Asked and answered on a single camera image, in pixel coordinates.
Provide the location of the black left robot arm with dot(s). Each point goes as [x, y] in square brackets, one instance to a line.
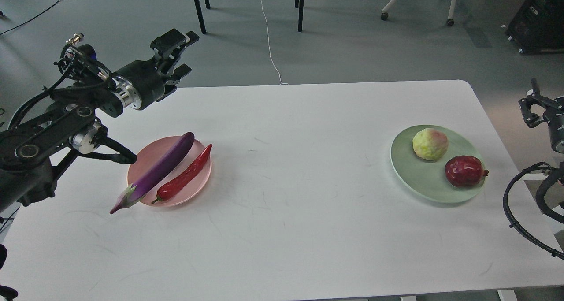
[50, 131]

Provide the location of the black table legs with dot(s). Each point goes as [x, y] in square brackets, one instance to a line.
[199, 5]
[299, 5]

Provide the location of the red pomegranate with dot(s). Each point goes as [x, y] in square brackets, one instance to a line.
[465, 171]

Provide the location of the green plate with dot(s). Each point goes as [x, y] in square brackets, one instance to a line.
[427, 178]

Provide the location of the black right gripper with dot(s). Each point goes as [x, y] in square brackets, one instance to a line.
[553, 115]

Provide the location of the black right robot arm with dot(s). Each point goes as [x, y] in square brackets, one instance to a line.
[535, 109]

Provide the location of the black table legs left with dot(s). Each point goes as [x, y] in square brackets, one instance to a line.
[199, 5]

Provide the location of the black equipment case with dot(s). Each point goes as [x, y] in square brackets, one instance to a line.
[538, 27]

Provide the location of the black table legs right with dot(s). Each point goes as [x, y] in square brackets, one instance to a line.
[299, 5]

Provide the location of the green pink guava fruit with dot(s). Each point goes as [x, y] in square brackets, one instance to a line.
[430, 144]

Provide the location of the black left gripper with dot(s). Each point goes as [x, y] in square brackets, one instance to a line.
[142, 83]

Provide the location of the red chili pepper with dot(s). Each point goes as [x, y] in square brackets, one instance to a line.
[187, 175]

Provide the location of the purple eggplant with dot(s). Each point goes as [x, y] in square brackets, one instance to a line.
[155, 174]

